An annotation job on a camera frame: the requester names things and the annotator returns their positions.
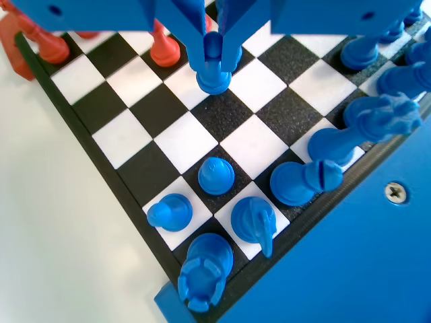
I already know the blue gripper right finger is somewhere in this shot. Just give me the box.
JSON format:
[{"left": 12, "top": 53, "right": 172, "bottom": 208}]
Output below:
[{"left": 217, "top": 0, "right": 272, "bottom": 73}]

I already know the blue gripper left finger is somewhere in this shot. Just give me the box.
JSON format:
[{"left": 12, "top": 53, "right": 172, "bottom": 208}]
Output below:
[{"left": 154, "top": 0, "right": 207, "bottom": 73}]

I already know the blue chess pawn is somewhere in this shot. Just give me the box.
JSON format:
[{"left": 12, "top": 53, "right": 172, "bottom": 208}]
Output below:
[
  {"left": 197, "top": 157, "right": 236, "bottom": 196},
  {"left": 232, "top": 42, "right": 244, "bottom": 68},
  {"left": 403, "top": 5, "right": 424, "bottom": 27},
  {"left": 340, "top": 33, "right": 380, "bottom": 71},
  {"left": 195, "top": 30, "right": 233, "bottom": 96},
  {"left": 379, "top": 20, "right": 407, "bottom": 44},
  {"left": 146, "top": 193, "right": 194, "bottom": 233}
]

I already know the black and white chessboard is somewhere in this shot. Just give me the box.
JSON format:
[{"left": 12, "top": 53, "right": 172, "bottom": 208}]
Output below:
[{"left": 15, "top": 0, "right": 431, "bottom": 323}]

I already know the blue chess king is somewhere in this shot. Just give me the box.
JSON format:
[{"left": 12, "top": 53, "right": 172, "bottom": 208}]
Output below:
[{"left": 343, "top": 97, "right": 385, "bottom": 134}]

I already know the blue chess queen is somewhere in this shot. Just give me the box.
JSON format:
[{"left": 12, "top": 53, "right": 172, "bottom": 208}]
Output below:
[{"left": 307, "top": 94, "right": 424, "bottom": 168}]

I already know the blue chess bishop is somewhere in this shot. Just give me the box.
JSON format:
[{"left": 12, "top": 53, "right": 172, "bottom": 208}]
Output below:
[
  {"left": 377, "top": 63, "right": 431, "bottom": 99},
  {"left": 269, "top": 159, "right": 344, "bottom": 207}
]

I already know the blue chess rook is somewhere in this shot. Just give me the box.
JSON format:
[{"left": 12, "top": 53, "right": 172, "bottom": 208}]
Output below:
[{"left": 177, "top": 233, "right": 234, "bottom": 314}]

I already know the silver screw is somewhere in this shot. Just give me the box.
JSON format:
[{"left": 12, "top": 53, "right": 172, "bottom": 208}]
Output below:
[{"left": 384, "top": 181, "right": 408, "bottom": 205}]

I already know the blue arm base plate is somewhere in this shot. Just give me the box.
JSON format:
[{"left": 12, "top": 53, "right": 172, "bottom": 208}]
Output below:
[{"left": 154, "top": 114, "right": 431, "bottom": 323}]

